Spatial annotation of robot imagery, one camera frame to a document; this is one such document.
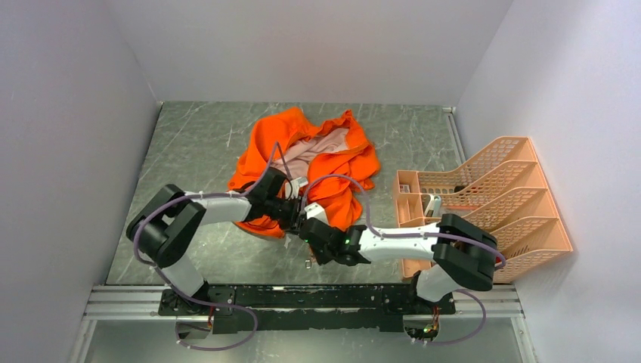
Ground orange jacket with pink lining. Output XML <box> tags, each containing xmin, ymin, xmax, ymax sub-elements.
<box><xmin>228</xmin><ymin>107</ymin><xmax>381</xmax><ymax>230</ymax></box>

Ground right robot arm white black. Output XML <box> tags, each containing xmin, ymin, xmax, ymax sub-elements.
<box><xmin>299</xmin><ymin>214</ymin><xmax>505</xmax><ymax>313</ymax></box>

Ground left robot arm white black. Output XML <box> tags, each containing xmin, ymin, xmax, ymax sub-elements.
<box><xmin>125</xmin><ymin>167</ymin><xmax>308</xmax><ymax>315</ymax></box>

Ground small items in organizer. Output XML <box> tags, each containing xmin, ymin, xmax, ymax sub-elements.
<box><xmin>397</xmin><ymin>183</ymin><xmax>472</xmax><ymax>222</ymax></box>

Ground peach plastic file organizer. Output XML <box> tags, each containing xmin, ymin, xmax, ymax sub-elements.
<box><xmin>393</xmin><ymin>136</ymin><xmax>573</xmax><ymax>284</ymax></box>

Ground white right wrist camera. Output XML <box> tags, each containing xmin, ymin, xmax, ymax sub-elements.
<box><xmin>304</xmin><ymin>203</ymin><xmax>330</xmax><ymax>225</ymax></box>

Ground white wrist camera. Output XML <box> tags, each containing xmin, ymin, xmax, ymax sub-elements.
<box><xmin>287</xmin><ymin>177</ymin><xmax>308</xmax><ymax>199</ymax></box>
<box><xmin>304</xmin><ymin>203</ymin><xmax>330</xmax><ymax>225</ymax></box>

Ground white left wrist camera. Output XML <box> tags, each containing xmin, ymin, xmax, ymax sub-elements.
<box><xmin>287</xmin><ymin>177</ymin><xmax>308</xmax><ymax>199</ymax></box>

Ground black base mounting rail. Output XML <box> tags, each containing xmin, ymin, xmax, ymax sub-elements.
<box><xmin>157</xmin><ymin>283</ymin><xmax>456</xmax><ymax>334</ymax></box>

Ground aluminium frame rail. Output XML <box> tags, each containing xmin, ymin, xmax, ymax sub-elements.
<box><xmin>70</xmin><ymin>285</ymin><xmax>537</xmax><ymax>362</ymax></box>

